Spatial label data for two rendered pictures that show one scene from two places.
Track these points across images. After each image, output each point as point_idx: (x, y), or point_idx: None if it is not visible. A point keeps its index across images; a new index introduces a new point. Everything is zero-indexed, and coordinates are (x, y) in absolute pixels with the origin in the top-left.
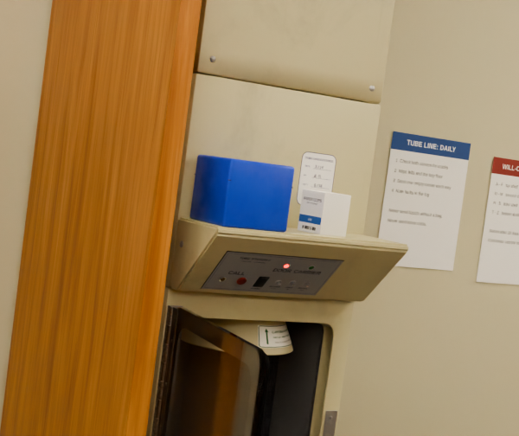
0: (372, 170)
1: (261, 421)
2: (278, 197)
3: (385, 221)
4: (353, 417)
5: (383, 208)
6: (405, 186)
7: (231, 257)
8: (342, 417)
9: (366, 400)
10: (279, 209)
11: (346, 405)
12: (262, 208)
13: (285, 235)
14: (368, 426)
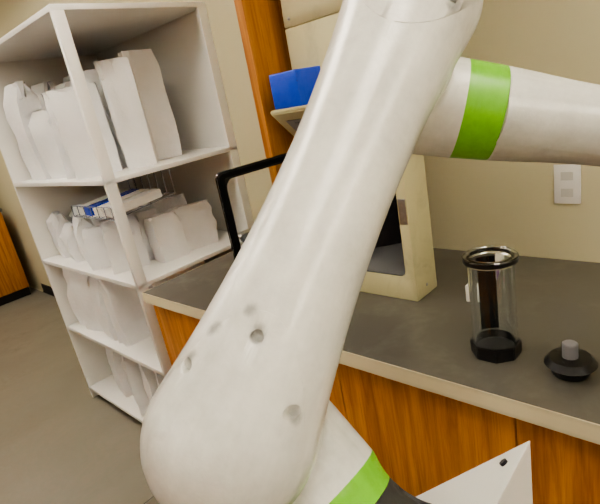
0: (591, 6)
1: (225, 203)
2: (292, 88)
3: None
4: None
5: None
6: None
7: (291, 123)
8: (595, 203)
9: None
10: (294, 94)
11: (597, 194)
12: (287, 96)
13: (297, 108)
14: None
